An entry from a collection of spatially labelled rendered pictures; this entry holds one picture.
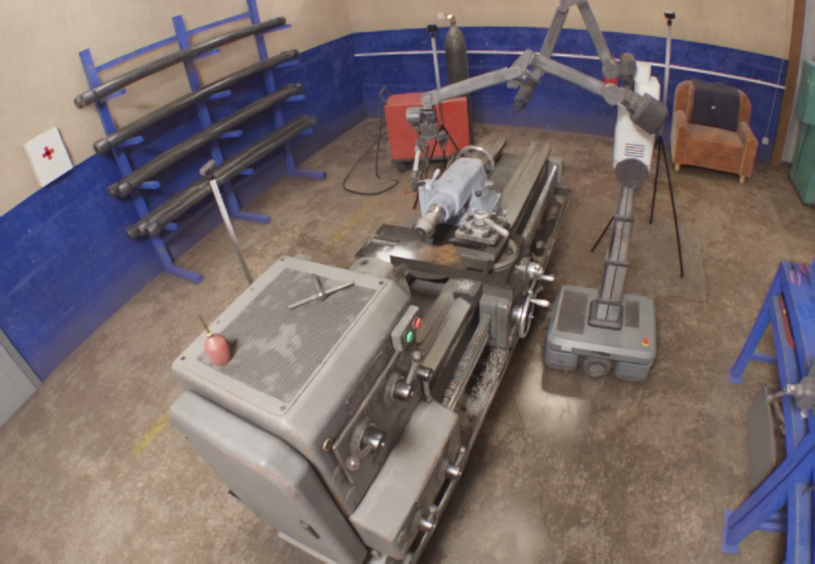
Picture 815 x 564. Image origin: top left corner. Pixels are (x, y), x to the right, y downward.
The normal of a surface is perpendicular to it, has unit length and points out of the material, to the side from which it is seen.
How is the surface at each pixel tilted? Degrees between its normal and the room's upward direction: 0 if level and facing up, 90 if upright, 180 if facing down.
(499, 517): 0
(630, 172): 90
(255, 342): 0
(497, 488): 0
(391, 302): 45
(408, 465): 32
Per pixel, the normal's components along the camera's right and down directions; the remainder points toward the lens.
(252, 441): -0.12, -0.80
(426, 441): 0.36, -0.58
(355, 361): 0.54, -0.44
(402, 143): -0.11, 0.60
